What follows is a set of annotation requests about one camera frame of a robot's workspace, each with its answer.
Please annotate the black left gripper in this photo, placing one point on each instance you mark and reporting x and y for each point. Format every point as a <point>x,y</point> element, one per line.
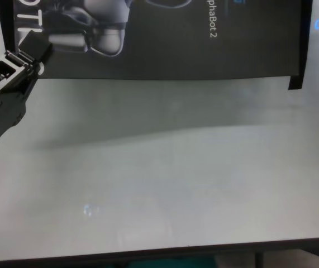
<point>0,106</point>

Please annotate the black robot print poster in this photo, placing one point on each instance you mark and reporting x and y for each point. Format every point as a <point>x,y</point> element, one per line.
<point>162,39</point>

